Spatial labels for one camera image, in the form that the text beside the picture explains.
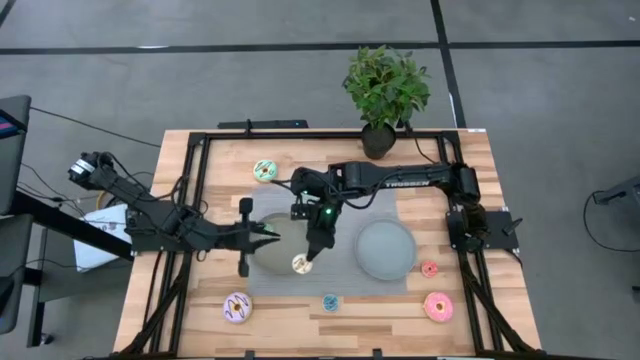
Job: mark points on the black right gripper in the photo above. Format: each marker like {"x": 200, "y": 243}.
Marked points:
{"x": 322, "y": 225}

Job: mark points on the grey round plate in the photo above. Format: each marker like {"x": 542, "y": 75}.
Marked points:
{"x": 385, "y": 250}

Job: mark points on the beige ceramic bowl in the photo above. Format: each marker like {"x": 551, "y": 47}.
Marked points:
{"x": 280, "y": 260}

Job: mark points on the large purple donut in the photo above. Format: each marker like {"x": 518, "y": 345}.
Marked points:
{"x": 227, "y": 310}

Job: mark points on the green plant in black pot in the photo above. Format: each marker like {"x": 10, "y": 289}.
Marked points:
{"x": 385, "y": 90}

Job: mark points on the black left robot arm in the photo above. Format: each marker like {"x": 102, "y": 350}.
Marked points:
{"x": 165, "y": 220}

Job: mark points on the grey woven placemat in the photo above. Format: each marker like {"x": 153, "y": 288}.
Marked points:
{"x": 340, "y": 280}

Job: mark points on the large mint green donut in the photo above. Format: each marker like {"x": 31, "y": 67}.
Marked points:
{"x": 257, "y": 172}

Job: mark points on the black power strip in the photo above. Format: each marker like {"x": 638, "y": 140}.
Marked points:
{"x": 270, "y": 124}

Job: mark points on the small white donut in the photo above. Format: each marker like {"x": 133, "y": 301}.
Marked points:
{"x": 297, "y": 267}

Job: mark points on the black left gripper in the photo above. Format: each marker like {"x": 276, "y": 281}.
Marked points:
{"x": 232, "y": 237}

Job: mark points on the black aluminium table frame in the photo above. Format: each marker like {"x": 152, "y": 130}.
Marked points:
{"x": 325, "y": 135}

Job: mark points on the large pink donut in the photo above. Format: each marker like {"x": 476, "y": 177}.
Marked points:
{"x": 429, "y": 310}

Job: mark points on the small red donut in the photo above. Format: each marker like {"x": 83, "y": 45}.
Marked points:
{"x": 425, "y": 272}

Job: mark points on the white paper sheet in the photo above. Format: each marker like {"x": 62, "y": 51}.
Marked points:
{"x": 100, "y": 250}

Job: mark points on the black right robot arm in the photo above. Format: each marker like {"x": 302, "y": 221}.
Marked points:
{"x": 400, "y": 180}

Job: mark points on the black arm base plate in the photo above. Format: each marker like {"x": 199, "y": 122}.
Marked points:
{"x": 500, "y": 240}
{"x": 150, "y": 245}

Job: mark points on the black desk frame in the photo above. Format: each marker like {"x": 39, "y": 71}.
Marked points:
{"x": 60, "y": 220}

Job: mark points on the dark grey desk monitor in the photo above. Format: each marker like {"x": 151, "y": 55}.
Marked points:
{"x": 15, "y": 165}

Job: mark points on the small blue sprinkled donut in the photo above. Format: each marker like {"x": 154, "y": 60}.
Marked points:
{"x": 324, "y": 303}

